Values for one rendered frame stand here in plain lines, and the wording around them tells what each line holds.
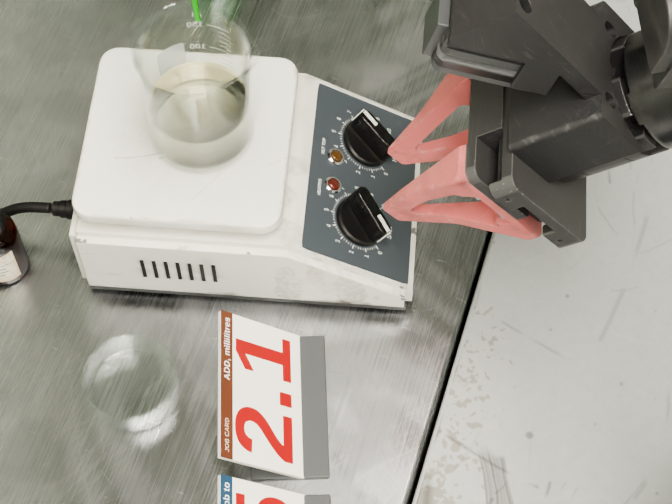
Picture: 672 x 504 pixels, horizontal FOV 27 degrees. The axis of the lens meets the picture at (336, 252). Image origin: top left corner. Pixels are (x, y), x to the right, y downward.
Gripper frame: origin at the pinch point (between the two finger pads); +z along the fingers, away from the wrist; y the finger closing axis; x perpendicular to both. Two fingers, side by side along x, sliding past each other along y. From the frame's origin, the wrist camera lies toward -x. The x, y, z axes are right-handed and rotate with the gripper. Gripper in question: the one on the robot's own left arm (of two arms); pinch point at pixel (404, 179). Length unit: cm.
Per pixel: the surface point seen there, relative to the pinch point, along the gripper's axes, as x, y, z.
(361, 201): 3.7, -2.6, 6.3
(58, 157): -4.2, -8.2, 25.9
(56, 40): -5.4, -17.6, 27.4
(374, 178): 5.8, -5.6, 7.3
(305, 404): 6.8, 7.8, 12.0
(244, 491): 3.0, 14.4, 12.2
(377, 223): 4.7, -1.4, 5.8
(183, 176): -4.5, -2.0, 12.6
